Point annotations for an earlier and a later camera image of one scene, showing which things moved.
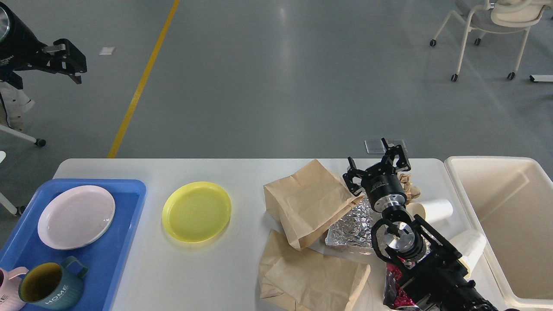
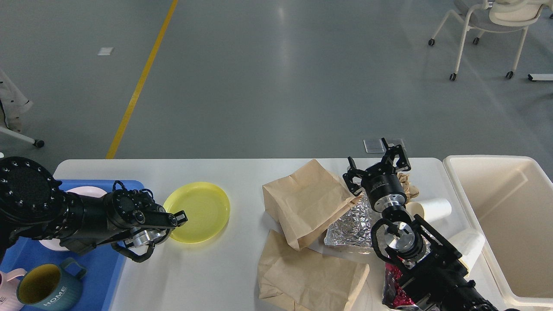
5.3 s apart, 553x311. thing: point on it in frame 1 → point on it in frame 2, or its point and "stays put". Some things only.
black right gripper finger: (352, 172) stays put
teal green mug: (51, 286) stays put
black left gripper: (20, 48) → (143, 238)
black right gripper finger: (389, 167) stays put
